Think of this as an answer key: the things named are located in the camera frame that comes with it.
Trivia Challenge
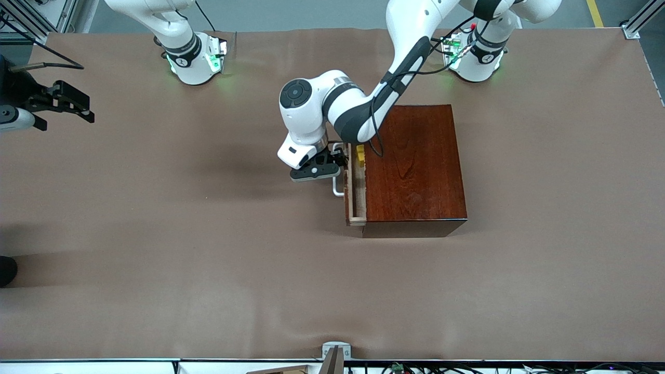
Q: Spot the wooden drawer with white handle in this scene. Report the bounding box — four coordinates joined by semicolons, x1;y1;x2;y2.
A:
332;141;368;226

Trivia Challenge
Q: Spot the dark red wooden cabinet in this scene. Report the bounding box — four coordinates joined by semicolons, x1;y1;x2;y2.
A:
362;104;468;238

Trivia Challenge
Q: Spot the black shoe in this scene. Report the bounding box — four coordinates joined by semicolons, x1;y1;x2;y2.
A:
0;256;18;288

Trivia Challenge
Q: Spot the brown table mat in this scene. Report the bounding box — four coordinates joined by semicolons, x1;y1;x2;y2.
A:
0;28;665;363

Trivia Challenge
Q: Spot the brown wooden board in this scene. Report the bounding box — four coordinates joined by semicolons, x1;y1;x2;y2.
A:
245;365;312;374

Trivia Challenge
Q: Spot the aluminium profile with foot plate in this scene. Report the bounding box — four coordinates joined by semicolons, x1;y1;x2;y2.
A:
621;0;665;40

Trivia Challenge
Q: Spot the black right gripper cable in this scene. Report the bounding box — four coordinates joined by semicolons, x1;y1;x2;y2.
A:
0;16;84;71

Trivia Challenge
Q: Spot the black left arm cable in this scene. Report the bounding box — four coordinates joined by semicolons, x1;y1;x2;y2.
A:
368;10;491;158

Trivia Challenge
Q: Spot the aluminium frame structure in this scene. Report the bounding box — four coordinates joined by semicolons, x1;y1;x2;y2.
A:
0;0;78;45

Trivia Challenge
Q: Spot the black right base cable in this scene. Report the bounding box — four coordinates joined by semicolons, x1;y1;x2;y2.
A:
195;0;217;33

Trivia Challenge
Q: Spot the grey metal bracket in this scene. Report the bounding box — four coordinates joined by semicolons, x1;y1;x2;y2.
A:
320;341;352;374

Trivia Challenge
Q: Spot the white table edge rail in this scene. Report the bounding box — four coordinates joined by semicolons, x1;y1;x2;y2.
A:
0;358;323;374

